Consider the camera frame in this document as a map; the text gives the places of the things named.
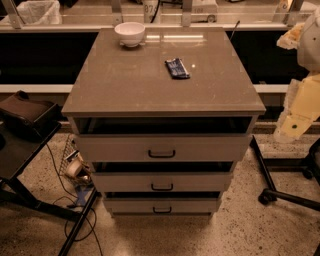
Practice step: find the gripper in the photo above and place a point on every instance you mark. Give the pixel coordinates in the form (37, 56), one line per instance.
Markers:
(309, 48)

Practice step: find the grey drawer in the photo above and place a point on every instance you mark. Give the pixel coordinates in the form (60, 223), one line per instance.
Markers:
(162, 206)
(161, 181)
(103, 148)

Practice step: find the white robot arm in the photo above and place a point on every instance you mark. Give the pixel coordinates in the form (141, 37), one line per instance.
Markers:
(306, 39)

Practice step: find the grey drawer cabinet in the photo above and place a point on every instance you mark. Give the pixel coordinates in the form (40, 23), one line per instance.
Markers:
(129, 91)

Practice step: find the black chair base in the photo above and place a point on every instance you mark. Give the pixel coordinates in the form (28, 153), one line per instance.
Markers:
(287, 218)

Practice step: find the blue snack packet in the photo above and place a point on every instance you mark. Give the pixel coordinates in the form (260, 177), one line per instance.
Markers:
(176, 69)

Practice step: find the white bowl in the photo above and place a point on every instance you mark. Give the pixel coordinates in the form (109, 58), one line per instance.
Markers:
(130, 34)

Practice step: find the tape roll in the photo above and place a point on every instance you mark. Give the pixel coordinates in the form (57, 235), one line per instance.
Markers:
(74, 168)

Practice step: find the brown box on table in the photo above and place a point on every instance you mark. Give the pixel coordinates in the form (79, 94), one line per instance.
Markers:
(27, 118)

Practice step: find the clear plastic bin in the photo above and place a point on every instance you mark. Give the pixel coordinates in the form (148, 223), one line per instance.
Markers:
(40, 12)

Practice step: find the black side table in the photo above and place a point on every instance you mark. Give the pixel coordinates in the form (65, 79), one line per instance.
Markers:
(15, 155)

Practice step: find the wire basket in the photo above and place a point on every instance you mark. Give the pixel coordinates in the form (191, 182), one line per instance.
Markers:
(70, 153)

